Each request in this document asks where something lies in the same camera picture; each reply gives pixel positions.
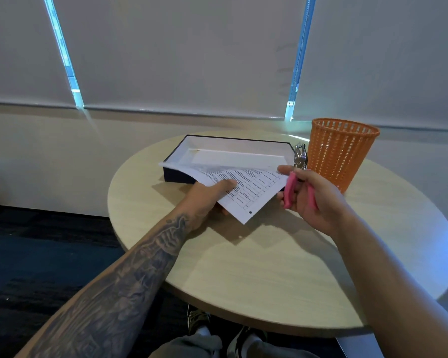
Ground person's left hand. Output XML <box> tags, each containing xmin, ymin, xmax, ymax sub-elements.
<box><xmin>177</xmin><ymin>179</ymin><xmax>237</xmax><ymax>233</ymax></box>

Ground person's right hand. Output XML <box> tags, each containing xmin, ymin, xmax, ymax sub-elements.
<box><xmin>277</xmin><ymin>165</ymin><xmax>349</xmax><ymax>237</ymax></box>

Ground pink-handled hole punch pliers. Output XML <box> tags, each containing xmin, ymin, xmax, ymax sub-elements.
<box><xmin>283</xmin><ymin>144</ymin><xmax>318</xmax><ymax>210</ymax></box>

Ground printed paper sheet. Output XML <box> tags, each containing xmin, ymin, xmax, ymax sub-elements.
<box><xmin>159</xmin><ymin>161</ymin><xmax>289</xmax><ymax>225</ymax></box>

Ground person's left forearm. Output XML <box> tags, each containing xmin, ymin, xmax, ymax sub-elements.
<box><xmin>15</xmin><ymin>205</ymin><xmax>191</xmax><ymax>358</ymax></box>

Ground person's right forearm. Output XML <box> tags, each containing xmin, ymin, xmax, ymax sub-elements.
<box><xmin>330</xmin><ymin>209</ymin><xmax>448</xmax><ymax>358</ymax></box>

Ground dark box tray white inside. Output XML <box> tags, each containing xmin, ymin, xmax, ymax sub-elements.
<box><xmin>163</xmin><ymin>134</ymin><xmax>295</xmax><ymax>191</ymax></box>

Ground orange plastic mesh basket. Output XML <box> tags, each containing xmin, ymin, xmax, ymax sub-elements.
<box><xmin>307</xmin><ymin>118</ymin><xmax>381</xmax><ymax>194</ymax></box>

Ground round wooden table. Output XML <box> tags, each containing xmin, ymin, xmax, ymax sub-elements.
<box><xmin>108</xmin><ymin>130</ymin><xmax>448</xmax><ymax>358</ymax></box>

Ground person's black white shoe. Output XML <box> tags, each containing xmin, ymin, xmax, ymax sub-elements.
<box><xmin>187</xmin><ymin>305</ymin><xmax>211</xmax><ymax>336</ymax></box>
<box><xmin>226</xmin><ymin>326</ymin><xmax>268</xmax><ymax>358</ymax></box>

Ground white roller blind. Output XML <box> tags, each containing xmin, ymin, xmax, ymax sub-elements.
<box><xmin>294</xmin><ymin>0</ymin><xmax>448</xmax><ymax>131</ymax></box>
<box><xmin>0</xmin><ymin>0</ymin><xmax>77</xmax><ymax>108</ymax></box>
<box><xmin>52</xmin><ymin>0</ymin><xmax>307</xmax><ymax>120</ymax></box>

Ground person's grey trousers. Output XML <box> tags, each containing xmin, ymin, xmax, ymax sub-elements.
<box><xmin>148</xmin><ymin>333</ymin><xmax>320</xmax><ymax>358</ymax></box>

